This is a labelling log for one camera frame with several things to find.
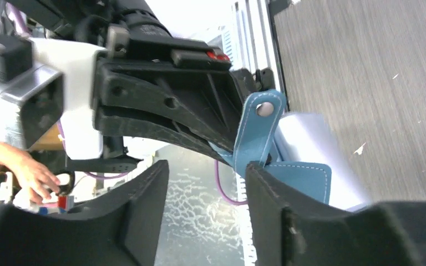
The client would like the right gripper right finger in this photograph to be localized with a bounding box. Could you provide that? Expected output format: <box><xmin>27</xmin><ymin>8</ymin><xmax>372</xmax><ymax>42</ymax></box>
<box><xmin>246</xmin><ymin>162</ymin><xmax>426</xmax><ymax>265</ymax></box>

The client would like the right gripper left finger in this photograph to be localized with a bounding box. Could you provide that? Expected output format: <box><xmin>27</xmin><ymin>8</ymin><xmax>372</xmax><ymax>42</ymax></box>
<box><xmin>0</xmin><ymin>160</ymin><xmax>169</xmax><ymax>265</ymax></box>

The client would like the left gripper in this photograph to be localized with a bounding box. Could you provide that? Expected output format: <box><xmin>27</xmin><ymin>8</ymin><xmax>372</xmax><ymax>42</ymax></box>
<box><xmin>74</xmin><ymin>1</ymin><xmax>246</xmax><ymax>163</ymax></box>

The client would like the blue leather card holder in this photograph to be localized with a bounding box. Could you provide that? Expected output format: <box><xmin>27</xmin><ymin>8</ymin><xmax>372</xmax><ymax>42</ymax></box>
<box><xmin>210</xmin><ymin>89</ymin><xmax>332</xmax><ymax>204</ymax></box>

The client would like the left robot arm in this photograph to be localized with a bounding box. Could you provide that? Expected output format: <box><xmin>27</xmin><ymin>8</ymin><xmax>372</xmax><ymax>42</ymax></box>
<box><xmin>0</xmin><ymin>1</ymin><xmax>254</xmax><ymax>173</ymax></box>

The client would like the person's hand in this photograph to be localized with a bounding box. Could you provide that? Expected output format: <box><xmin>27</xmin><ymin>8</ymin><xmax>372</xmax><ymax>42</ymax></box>
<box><xmin>0</xmin><ymin>142</ymin><xmax>60</xmax><ymax>204</ymax></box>

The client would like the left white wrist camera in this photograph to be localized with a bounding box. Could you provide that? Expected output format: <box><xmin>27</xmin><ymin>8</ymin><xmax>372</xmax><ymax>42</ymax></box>
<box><xmin>0</xmin><ymin>34</ymin><xmax>105</xmax><ymax>160</ymax></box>

